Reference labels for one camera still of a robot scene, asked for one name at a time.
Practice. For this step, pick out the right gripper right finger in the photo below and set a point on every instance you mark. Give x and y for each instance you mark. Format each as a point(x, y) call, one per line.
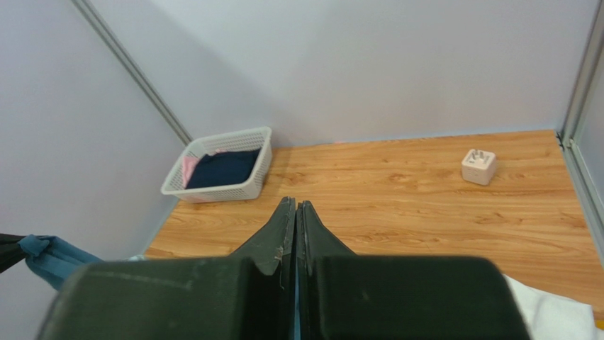
point(344, 295)

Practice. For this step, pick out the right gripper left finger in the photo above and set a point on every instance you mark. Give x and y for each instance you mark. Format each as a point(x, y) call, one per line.
point(248, 294)

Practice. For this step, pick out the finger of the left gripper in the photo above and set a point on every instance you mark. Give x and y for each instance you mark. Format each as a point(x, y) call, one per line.
point(10, 251)

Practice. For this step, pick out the teal blue t shirt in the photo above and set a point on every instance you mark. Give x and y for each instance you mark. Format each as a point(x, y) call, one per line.
point(53, 259)

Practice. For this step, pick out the navy folded t shirt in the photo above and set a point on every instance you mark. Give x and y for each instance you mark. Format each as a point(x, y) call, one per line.
point(223, 169)

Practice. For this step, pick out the white plastic laundry basket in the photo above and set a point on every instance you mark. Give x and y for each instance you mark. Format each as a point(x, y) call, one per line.
point(242, 140)

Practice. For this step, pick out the pink t shirt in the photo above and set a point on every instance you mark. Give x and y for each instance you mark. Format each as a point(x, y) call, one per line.
point(189, 166)

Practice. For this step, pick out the pink cube block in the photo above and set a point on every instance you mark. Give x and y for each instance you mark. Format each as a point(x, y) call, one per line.
point(479, 166)

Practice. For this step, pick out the white folded t shirt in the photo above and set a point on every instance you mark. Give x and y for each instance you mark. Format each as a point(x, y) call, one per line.
point(549, 316)

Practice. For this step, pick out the yellow folded t shirt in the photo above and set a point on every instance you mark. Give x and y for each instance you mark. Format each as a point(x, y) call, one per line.
point(599, 324)

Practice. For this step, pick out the left aluminium corner post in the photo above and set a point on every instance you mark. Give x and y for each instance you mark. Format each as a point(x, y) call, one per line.
point(109, 38)

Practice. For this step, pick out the aluminium corner post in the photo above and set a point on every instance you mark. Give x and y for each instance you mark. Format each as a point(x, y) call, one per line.
point(109, 38)
point(581, 135)

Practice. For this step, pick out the right aluminium corner post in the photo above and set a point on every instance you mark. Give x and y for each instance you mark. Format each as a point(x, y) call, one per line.
point(581, 135)

